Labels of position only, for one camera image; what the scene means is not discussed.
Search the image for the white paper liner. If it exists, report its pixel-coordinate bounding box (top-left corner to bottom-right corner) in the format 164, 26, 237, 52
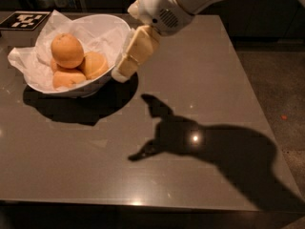
7, 10, 132, 93

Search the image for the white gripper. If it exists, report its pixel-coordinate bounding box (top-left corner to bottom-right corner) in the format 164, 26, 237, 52
112, 0, 193, 83

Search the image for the black white marker tag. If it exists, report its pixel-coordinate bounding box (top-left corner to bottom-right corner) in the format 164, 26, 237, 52
0, 11, 51, 31

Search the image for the white bowl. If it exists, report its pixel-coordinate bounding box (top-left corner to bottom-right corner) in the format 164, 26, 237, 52
27, 13, 132, 98

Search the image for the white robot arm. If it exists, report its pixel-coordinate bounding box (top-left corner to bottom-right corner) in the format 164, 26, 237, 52
112, 0, 224, 83

